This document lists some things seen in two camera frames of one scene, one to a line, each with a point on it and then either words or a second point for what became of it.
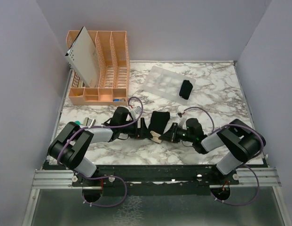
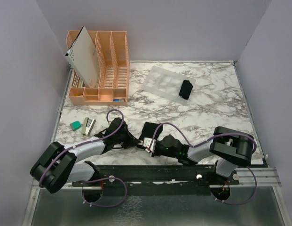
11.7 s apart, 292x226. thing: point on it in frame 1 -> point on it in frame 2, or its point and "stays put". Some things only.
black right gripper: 169,135 -> 154,152
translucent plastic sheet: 167,84 stays put
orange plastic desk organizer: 113,49 stays put
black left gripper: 143,130 -> 131,140
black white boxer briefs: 185,89 stays put
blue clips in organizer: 121,100 stays put
